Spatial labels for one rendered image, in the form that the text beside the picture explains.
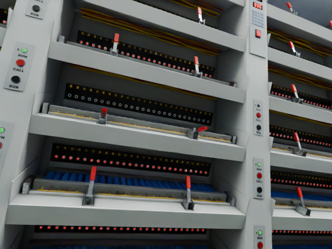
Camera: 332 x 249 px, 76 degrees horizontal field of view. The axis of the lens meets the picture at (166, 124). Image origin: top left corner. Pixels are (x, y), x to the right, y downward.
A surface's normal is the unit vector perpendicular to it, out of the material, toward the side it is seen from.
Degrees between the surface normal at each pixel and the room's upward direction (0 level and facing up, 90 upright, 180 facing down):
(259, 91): 90
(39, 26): 90
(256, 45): 90
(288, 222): 109
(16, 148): 90
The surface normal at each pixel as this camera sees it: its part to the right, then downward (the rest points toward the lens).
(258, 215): 0.33, -0.20
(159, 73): 0.28, 0.13
